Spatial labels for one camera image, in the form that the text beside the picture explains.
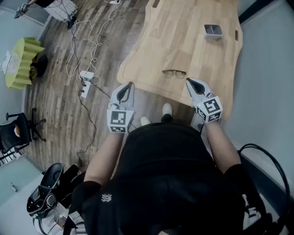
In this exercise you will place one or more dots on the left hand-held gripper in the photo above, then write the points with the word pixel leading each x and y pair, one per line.
pixel 118 119

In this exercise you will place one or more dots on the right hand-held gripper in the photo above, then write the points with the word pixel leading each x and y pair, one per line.
pixel 210 109

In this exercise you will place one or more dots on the thin-framed eyeglasses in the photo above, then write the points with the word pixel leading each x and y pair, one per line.
pixel 168 74

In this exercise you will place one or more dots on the person's right forearm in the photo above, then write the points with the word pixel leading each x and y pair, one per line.
pixel 221 147

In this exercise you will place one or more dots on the person's left forearm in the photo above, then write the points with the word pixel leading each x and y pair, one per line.
pixel 103 158

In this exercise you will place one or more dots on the person's left white shoe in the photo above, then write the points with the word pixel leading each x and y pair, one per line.
pixel 145 121

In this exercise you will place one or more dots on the person's white shoe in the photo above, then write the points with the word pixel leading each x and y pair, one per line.
pixel 167 109
pixel 145 121

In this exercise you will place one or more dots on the person's right white shoe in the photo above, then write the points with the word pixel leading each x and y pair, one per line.
pixel 167 109

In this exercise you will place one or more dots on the white power strip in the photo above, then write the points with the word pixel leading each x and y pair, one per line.
pixel 86 90
pixel 114 2
pixel 86 75

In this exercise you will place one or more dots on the grey desk organizer tray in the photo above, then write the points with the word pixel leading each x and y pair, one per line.
pixel 213 31

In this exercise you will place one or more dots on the black bag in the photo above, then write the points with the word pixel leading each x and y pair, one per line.
pixel 41 65

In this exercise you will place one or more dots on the person's black clothing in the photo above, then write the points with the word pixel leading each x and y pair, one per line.
pixel 165 179

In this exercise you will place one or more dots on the black office chair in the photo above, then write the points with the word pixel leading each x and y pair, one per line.
pixel 25 128

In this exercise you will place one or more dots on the green pleated stool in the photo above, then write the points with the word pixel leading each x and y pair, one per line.
pixel 23 59

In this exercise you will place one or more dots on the white papers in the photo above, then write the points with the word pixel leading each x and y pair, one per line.
pixel 11 62

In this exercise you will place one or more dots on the small metal door fitting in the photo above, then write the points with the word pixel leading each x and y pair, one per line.
pixel 14 187

